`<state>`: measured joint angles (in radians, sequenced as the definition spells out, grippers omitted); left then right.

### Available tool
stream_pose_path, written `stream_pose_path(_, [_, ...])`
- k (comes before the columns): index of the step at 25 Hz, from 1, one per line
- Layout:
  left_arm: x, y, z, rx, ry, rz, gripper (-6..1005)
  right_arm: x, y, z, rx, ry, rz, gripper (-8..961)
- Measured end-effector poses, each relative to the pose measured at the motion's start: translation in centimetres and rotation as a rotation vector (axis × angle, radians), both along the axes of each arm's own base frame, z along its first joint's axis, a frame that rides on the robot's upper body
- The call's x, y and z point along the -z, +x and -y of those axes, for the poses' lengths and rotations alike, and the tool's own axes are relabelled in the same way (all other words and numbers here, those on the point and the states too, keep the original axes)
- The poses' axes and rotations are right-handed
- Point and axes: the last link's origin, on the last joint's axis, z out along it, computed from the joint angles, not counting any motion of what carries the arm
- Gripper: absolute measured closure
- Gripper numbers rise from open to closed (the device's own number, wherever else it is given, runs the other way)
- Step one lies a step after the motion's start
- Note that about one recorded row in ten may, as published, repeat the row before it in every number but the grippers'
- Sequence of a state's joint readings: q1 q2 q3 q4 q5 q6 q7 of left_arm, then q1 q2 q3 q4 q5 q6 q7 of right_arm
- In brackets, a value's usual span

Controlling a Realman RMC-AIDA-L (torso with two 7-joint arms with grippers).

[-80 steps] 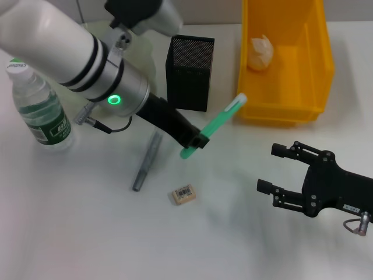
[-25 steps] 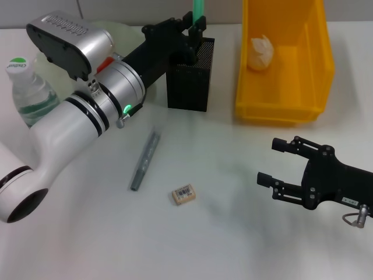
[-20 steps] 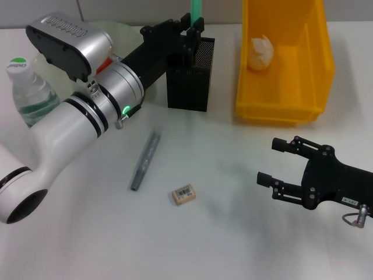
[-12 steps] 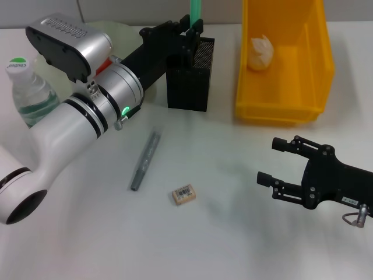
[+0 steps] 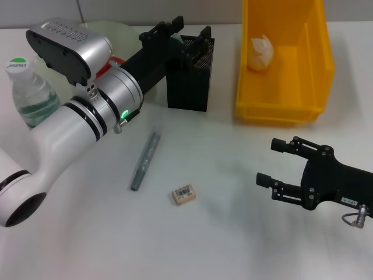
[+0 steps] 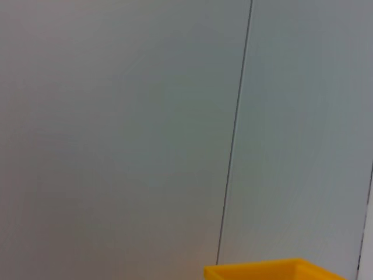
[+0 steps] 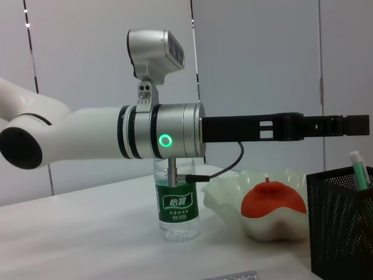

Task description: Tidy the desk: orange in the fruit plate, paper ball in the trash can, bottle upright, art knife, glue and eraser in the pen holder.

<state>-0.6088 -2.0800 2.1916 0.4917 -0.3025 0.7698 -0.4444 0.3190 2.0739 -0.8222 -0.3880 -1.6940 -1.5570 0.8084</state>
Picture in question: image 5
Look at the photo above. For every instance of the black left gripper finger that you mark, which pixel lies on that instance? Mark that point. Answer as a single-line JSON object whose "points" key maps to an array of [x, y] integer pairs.
{"points": [[163, 29], [201, 43]]}

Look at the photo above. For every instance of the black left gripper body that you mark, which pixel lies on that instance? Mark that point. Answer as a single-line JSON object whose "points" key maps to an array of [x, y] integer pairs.
{"points": [[151, 67]]}

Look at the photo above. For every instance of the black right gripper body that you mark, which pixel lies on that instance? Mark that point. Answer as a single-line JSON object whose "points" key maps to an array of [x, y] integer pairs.
{"points": [[338, 181]]}

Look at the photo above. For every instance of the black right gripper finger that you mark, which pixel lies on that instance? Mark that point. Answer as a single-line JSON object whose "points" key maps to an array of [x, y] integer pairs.
{"points": [[279, 145], [263, 179]]}

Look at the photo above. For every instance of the red pear-shaped fruit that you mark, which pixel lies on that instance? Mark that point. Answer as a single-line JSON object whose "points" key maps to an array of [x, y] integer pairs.
{"points": [[102, 70]]}

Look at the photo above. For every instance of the white paper ball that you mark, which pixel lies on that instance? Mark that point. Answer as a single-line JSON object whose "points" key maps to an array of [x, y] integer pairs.
{"points": [[260, 54]]}

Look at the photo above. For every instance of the beige eraser with barcode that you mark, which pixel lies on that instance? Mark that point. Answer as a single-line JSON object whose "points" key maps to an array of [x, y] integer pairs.
{"points": [[183, 195]]}

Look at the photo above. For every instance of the grey pen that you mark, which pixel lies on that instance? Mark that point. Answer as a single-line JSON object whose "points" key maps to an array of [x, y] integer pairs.
{"points": [[144, 163]]}

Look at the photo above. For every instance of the clear green-label water bottle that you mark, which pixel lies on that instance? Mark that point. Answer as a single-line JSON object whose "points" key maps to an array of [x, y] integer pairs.
{"points": [[26, 90]]}

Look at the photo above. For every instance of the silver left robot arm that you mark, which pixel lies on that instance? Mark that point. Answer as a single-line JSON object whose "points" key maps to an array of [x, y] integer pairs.
{"points": [[64, 137]]}

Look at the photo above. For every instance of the pale green wavy glass plate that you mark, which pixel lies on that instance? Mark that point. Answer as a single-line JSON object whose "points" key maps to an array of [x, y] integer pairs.
{"points": [[122, 38]]}

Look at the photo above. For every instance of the black mesh pen holder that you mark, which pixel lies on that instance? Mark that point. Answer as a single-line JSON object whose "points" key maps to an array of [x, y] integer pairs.
{"points": [[188, 90]]}

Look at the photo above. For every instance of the yellow plastic bin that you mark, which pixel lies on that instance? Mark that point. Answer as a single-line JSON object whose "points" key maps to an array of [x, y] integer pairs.
{"points": [[279, 96]]}

